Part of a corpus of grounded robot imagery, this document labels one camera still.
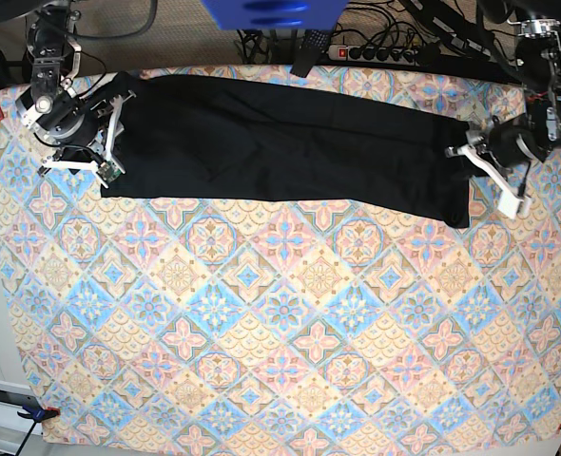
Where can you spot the blue box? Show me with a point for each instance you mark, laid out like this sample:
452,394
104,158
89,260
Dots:
275,14

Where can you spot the black remote control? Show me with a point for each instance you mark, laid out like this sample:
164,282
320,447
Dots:
313,44

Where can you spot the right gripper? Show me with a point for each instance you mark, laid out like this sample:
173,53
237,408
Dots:
68,120

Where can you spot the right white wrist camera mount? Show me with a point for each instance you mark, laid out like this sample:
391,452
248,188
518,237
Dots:
73,159

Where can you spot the blue clamp bottom left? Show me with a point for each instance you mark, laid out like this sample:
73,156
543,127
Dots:
38,414

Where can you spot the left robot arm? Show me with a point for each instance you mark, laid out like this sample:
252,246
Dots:
536,65

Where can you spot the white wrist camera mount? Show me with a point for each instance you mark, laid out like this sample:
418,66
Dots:
73,159
513,201

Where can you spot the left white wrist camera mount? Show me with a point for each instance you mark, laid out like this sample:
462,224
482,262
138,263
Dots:
513,201

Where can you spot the black T-shirt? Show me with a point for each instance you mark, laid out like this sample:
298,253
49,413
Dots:
188,136

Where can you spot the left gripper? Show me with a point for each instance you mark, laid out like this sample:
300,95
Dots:
505,145

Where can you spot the patterned tablecloth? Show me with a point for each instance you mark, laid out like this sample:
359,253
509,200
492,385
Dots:
208,327

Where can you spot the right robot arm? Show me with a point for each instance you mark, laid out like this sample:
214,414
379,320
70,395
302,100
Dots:
55,54

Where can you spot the black power strip red switch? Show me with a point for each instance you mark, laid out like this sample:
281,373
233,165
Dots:
418,55

